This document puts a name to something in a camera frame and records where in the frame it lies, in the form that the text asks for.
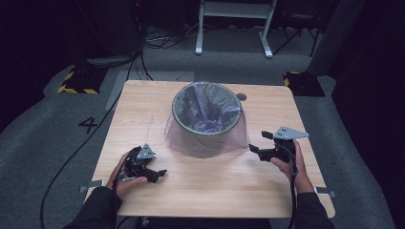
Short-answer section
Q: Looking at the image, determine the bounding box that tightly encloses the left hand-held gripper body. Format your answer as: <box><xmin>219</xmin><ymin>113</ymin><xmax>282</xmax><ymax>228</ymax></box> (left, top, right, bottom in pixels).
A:
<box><xmin>122</xmin><ymin>142</ymin><xmax>158</xmax><ymax>183</ymax></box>

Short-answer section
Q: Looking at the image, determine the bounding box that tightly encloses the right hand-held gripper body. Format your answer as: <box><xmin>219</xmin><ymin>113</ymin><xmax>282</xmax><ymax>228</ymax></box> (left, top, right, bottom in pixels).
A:
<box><xmin>270</xmin><ymin>126</ymin><xmax>309</xmax><ymax>163</ymax></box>

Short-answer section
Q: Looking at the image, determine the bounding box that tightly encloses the green plastic trash bin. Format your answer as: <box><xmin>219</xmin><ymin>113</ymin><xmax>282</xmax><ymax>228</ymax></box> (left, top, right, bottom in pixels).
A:
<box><xmin>171</xmin><ymin>81</ymin><xmax>242</xmax><ymax>159</ymax></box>

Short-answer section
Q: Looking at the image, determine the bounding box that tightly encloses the purple plastic trash bag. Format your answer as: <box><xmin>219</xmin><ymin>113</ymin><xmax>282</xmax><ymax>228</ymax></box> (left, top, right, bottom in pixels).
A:
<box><xmin>164</xmin><ymin>81</ymin><xmax>250</xmax><ymax>159</ymax></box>

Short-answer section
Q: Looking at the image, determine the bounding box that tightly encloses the person's left hand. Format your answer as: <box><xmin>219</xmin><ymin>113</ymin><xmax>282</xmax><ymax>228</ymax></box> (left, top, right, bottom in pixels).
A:
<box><xmin>105</xmin><ymin>151</ymin><xmax>149</xmax><ymax>198</ymax></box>

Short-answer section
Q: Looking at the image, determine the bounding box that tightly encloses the person's right hand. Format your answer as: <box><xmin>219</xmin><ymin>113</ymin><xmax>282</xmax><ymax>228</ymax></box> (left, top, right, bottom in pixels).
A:
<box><xmin>270</xmin><ymin>139</ymin><xmax>315</xmax><ymax>195</ymax></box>

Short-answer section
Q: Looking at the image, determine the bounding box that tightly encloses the black yellow striped stand base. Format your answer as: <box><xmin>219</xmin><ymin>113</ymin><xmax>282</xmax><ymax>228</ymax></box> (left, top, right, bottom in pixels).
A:
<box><xmin>283</xmin><ymin>71</ymin><xmax>327</xmax><ymax>97</ymax></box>
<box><xmin>57</xmin><ymin>65</ymin><xmax>108</xmax><ymax>95</ymax></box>

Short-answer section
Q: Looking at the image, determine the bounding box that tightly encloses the black tripod stand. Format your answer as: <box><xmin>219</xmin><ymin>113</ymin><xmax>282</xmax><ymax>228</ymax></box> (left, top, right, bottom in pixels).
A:
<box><xmin>272</xmin><ymin>12</ymin><xmax>321</xmax><ymax>58</ymax></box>

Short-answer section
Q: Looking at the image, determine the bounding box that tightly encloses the grey pillar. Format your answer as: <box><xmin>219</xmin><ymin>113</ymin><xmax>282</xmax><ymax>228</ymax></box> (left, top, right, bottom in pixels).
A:
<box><xmin>307</xmin><ymin>0</ymin><xmax>367</xmax><ymax>77</ymax></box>

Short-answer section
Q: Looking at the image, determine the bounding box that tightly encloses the white metal stand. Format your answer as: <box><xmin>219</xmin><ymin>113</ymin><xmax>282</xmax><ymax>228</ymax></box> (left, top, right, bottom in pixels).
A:
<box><xmin>195</xmin><ymin>0</ymin><xmax>278</xmax><ymax>59</ymax></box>

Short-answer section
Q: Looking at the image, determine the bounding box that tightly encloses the right hand-held gripper cable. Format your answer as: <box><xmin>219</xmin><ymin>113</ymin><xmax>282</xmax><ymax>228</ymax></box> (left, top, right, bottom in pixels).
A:
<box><xmin>280</xmin><ymin>144</ymin><xmax>300</xmax><ymax>229</ymax></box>

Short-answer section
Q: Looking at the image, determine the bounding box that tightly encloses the grey table edge bracket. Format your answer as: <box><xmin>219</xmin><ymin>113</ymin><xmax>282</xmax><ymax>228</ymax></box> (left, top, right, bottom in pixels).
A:
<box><xmin>313</xmin><ymin>186</ymin><xmax>336</xmax><ymax>198</ymax></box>
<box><xmin>79</xmin><ymin>179</ymin><xmax>105</xmax><ymax>194</ymax></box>

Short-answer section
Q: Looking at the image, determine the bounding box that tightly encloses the thick black floor cable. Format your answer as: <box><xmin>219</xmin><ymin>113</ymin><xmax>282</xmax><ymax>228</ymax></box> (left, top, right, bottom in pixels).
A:
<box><xmin>39</xmin><ymin>52</ymin><xmax>142</xmax><ymax>229</ymax></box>

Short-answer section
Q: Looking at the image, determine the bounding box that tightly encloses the thin black floor cable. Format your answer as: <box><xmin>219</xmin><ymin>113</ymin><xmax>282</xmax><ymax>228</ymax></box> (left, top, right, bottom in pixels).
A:
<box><xmin>133</xmin><ymin>52</ymin><xmax>155</xmax><ymax>81</ymax></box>

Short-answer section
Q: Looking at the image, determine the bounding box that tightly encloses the bundle of floor cables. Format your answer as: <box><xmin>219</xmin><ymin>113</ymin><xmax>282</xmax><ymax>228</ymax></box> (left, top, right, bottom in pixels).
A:
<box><xmin>142</xmin><ymin>22</ymin><xmax>204</xmax><ymax>51</ymax></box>

